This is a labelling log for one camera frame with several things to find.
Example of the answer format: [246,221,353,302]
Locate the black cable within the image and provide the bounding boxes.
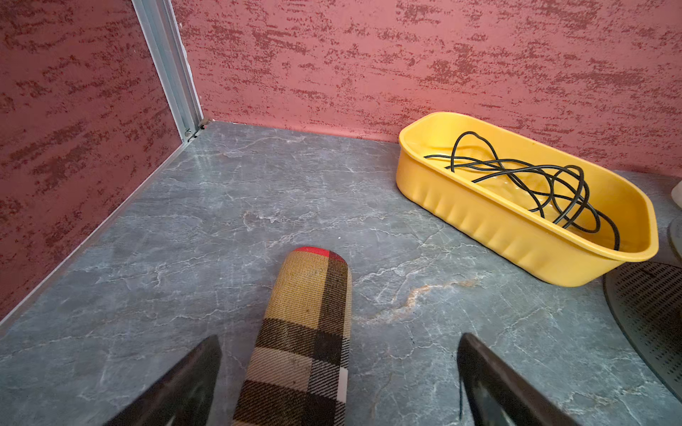
[423,130,622,252]

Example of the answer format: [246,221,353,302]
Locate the yellow plastic tub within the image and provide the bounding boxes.
[396,112,659,288]

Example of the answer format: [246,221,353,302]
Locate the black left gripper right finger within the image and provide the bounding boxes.
[456,333,577,425]

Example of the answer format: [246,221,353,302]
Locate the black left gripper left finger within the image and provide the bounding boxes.
[107,335,222,425]

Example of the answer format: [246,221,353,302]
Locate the plaid fabric glasses case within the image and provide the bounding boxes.
[232,247,352,425]

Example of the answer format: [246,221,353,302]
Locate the grey perforated cable spool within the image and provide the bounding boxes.
[603,261,681,399]

